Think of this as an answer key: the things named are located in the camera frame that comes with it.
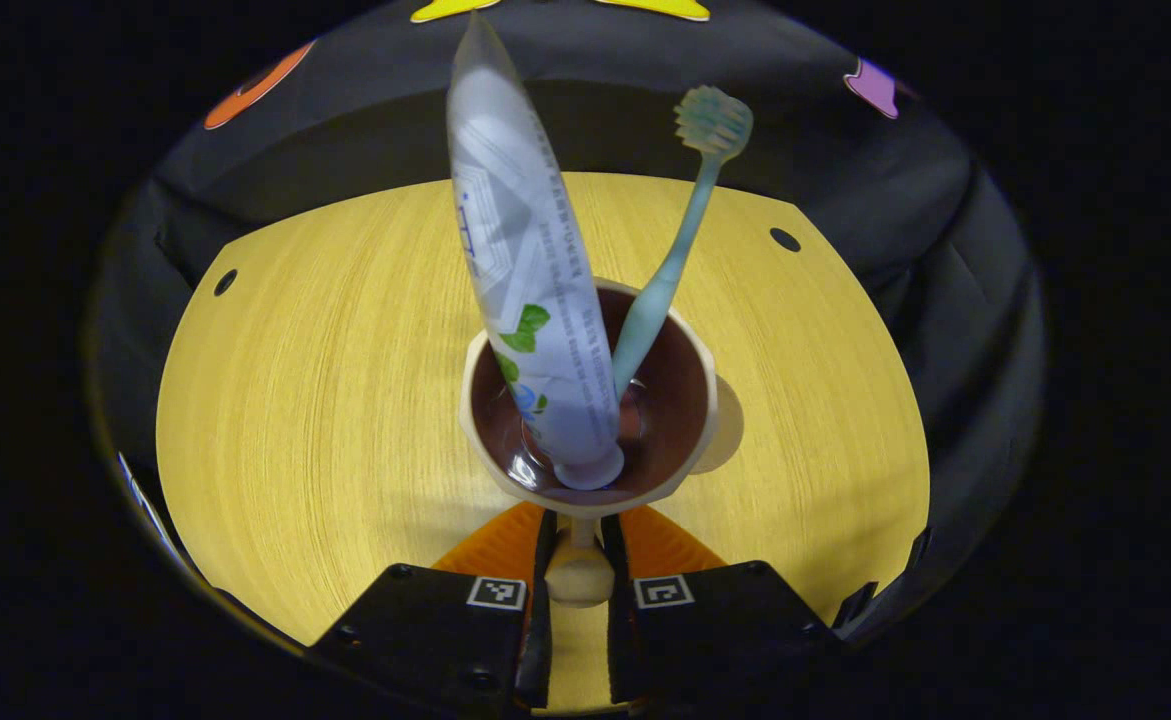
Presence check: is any wooden desktop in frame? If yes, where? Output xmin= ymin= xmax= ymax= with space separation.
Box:
xmin=155 ymin=172 xmax=931 ymax=713

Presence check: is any pale green toothbrush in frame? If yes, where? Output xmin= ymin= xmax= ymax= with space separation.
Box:
xmin=610 ymin=85 xmax=754 ymax=397

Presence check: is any beige cup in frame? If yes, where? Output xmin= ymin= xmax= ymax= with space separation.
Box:
xmin=459 ymin=278 xmax=721 ymax=609

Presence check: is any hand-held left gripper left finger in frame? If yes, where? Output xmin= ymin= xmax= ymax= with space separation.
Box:
xmin=307 ymin=502 xmax=559 ymax=716

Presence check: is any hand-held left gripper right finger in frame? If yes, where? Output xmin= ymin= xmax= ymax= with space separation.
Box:
xmin=599 ymin=503 xmax=839 ymax=706

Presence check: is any white toothpaste tube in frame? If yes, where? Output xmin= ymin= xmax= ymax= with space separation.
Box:
xmin=445 ymin=12 xmax=627 ymax=492

